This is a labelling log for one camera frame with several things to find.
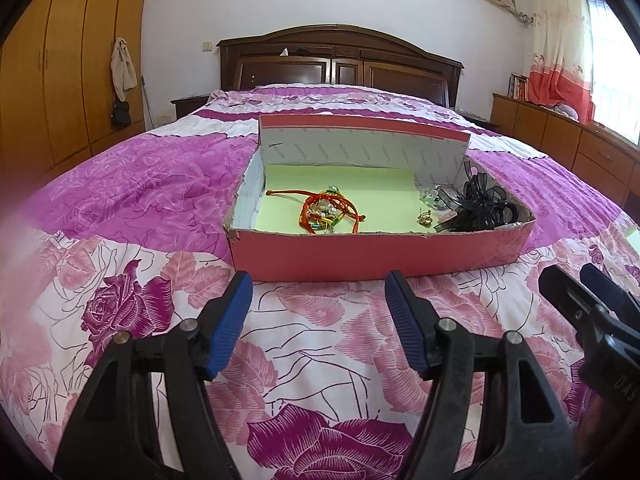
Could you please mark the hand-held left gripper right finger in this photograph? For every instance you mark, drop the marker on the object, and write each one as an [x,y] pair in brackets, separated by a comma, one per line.
[407,325]

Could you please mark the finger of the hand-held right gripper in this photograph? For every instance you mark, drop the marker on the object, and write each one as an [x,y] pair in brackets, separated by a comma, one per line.
[607,285]
[565,295]

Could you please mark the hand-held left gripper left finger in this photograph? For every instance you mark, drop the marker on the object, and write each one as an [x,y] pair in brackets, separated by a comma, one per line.
[231,320]

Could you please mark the pink cardboard box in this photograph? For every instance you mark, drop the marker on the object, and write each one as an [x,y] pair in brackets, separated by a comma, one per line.
[375,260]

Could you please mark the light green paper liner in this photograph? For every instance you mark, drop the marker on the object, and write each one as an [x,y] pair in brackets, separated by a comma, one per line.
[350,180]

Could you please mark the low wooden cabinet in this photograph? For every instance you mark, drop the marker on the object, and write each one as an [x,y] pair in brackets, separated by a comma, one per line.
[560,135]

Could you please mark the bed with floral bedspread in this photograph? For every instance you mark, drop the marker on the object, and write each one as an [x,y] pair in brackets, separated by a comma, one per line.
[150,185]

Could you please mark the grey cloth bundle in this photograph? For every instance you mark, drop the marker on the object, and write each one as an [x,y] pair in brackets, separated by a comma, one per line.
[567,112]

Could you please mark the dark wooden nightstand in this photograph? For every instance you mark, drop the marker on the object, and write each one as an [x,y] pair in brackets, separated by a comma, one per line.
[477,119]
[189,106]

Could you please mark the window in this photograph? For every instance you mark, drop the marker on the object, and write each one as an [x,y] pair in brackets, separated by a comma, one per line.
[617,75]

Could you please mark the row of books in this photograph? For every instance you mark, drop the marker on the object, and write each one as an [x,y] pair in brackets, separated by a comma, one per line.
[518,87]

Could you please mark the thin grey stick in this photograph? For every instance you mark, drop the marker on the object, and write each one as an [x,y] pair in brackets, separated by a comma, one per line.
[147,105]

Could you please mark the black hanging bag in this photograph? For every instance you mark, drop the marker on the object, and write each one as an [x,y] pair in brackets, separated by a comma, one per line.
[121,114]

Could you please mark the cream and orange curtain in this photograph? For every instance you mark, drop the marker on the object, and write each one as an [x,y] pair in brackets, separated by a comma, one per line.
[557,45]

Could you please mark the beige hanging towel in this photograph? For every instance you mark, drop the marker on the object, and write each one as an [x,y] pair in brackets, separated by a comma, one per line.
[123,67]

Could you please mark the air conditioner pipe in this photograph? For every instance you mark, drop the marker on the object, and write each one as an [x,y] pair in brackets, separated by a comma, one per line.
[520,10]

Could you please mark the dark wooden headboard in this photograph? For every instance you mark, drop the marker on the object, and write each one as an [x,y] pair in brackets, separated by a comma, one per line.
[345,40]

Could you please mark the wooden wardrobe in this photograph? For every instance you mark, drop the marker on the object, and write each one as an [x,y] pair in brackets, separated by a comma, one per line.
[60,60]

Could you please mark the white wall switch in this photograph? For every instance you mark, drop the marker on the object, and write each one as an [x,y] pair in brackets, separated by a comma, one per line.
[208,45]

